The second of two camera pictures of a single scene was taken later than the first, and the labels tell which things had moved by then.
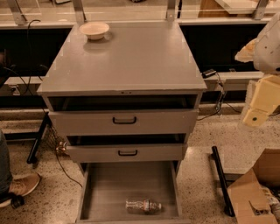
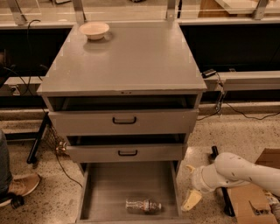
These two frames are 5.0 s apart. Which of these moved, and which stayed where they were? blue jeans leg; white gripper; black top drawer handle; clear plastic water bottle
Moved: white gripper
Stayed: blue jeans leg; black top drawer handle; clear plastic water bottle
